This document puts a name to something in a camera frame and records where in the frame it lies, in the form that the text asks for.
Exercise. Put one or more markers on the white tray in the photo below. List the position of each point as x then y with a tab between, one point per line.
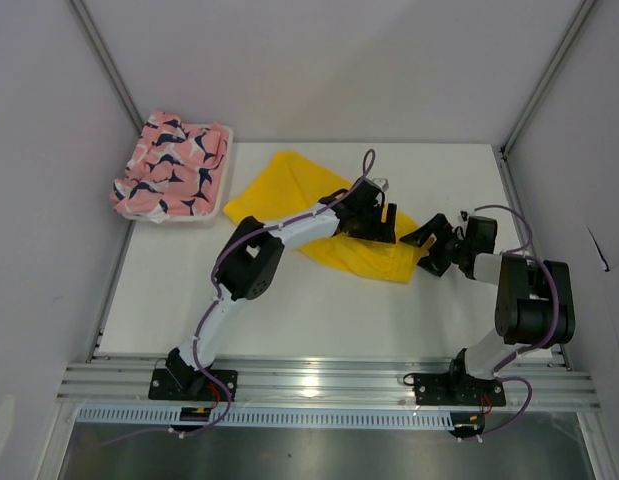
224	185

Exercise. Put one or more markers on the corner frame post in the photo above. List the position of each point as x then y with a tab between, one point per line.
97	44
557	60

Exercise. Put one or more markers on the slotted cable duct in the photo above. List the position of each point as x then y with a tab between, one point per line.
267	417

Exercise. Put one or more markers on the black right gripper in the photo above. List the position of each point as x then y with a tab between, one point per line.
437	225

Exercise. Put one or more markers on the right side table rail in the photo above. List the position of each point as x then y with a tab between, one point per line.
527	250

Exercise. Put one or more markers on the aluminium mounting rail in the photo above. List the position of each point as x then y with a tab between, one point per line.
308	382

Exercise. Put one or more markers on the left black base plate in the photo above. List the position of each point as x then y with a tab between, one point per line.
219	385

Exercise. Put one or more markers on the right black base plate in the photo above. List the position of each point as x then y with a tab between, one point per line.
445	390

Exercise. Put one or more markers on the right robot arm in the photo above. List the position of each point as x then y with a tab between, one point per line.
533	309

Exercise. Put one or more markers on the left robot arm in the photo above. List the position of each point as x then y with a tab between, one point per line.
247	264

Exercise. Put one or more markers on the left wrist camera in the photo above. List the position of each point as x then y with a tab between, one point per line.
381	183

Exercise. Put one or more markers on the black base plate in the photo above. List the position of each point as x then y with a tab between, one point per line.
445	390
219	385

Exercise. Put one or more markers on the right corner frame post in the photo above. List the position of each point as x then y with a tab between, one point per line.
557	60

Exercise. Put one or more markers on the yellow shorts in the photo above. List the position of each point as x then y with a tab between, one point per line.
291	184

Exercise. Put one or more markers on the pink patterned shorts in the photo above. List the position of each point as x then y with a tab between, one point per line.
174	165

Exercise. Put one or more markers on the left corner frame post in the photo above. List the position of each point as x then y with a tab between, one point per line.
97	44

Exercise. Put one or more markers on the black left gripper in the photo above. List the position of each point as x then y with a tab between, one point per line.
380	232

